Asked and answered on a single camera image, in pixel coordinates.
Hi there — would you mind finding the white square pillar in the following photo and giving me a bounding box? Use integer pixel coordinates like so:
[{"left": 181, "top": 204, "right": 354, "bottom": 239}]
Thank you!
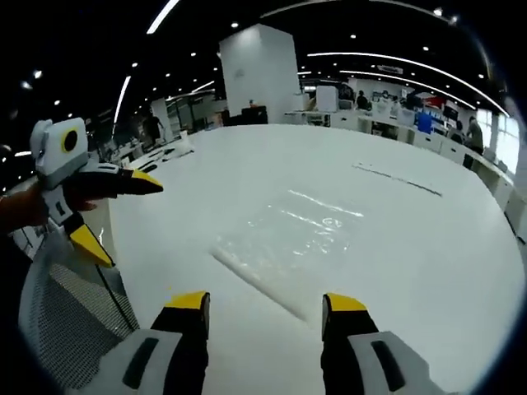
[{"left": 218, "top": 22, "right": 305, "bottom": 127}]

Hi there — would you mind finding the black cabinet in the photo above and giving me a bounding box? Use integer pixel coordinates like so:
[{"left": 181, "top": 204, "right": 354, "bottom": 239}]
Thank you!
[{"left": 240, "top": 105, "right": 269, "bottom": 126}]

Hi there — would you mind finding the person's left hand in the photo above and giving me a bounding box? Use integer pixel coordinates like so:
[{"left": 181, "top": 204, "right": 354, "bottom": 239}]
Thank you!
[{"left": 22, "top": 183, "right": 103, "bottom": 228}]

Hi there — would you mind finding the white crumpled plastic item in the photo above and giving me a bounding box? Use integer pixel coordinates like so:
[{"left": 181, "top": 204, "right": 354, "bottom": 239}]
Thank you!
[{"left": 162, "top": 130, "right": 196, "bottom": 160}]

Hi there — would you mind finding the white box appliance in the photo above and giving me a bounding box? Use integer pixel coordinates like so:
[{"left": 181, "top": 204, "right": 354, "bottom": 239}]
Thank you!
[{"left": 315, "top": 85, "right": 340, "bottom": 113}]

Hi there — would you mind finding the grey mesh office chair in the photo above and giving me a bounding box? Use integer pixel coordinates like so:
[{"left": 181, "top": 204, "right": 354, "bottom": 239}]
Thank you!
[{"left": 17, "top": 234, "right": 143, "bottom": 395}]

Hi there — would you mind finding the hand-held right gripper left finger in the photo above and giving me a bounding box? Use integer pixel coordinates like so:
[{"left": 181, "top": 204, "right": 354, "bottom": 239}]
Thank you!
[{"left": 97, "top": 290, "right": 212, "bottom": 395}]

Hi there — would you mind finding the clear resealable plastic bag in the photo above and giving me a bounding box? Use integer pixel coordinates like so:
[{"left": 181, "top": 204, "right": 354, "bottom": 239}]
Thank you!
[{"left": 209, "top": 188, "right": 366, "bottom": 327}]

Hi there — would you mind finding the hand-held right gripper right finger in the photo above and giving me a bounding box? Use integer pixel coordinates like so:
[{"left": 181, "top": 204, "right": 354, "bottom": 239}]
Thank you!
[{"left": 319, "top": 292, "right": 459, "bottom": 395}]

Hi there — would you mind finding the blue plastic crate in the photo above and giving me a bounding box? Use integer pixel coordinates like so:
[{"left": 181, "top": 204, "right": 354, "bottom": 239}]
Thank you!
[{"left": 415, "top": 111, "right": 434, "bottom": 133}]

